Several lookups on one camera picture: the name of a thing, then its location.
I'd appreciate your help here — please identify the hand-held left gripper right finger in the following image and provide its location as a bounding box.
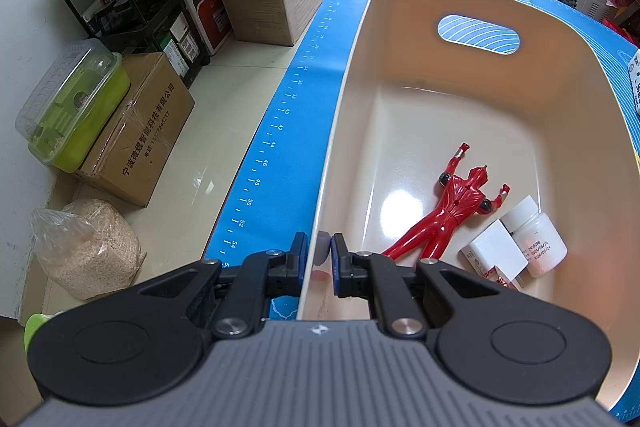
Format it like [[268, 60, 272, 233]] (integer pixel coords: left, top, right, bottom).
[[332, 232, 506, 339]]

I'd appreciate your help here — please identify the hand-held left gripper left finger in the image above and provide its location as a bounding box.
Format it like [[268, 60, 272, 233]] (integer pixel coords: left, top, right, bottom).
[[137, 232, 308, 341]]

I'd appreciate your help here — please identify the red action figure toy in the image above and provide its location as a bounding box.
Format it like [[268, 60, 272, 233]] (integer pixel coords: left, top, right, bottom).
[[381, 143, 511, 265]]

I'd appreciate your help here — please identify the small white box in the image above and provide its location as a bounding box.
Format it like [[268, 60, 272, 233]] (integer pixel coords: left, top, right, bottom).
[[461, 220, 529, 291]]

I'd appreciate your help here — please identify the beige plastic basket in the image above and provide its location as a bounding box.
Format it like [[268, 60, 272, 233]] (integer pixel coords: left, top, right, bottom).
[[295, 0, 632, 410]]

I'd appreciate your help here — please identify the white pill bottle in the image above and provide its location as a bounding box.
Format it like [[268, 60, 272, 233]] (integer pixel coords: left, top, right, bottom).
[[500, 196, 569, 279]]

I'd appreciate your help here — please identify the blue silicone baking mat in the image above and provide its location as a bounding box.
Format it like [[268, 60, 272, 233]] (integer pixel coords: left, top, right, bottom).
[[202, 0, 640, 424]]

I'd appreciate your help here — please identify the brown printed cardboard box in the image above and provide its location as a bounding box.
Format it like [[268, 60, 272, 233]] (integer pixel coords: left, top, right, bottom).
[[75, 52, 196, 209]]

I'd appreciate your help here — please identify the bag of wood shavings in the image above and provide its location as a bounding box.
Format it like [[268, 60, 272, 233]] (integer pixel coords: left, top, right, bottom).
[[30, 199, 149, 301]]

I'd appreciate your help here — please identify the green container clear lid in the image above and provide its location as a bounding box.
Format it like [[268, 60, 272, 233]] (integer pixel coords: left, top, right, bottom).
[[15, 39, 132, 173]]

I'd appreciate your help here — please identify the light green plastic lid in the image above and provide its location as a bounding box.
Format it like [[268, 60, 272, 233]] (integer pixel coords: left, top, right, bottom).
[[24, 313, 52, 354]]

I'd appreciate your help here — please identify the black utility cart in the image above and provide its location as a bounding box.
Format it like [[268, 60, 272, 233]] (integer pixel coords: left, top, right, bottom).
[[50, 0, 212, 88]]

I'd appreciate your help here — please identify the tissue box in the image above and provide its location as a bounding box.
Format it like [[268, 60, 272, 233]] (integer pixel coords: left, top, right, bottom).
[[626, 49, 640, 114]]

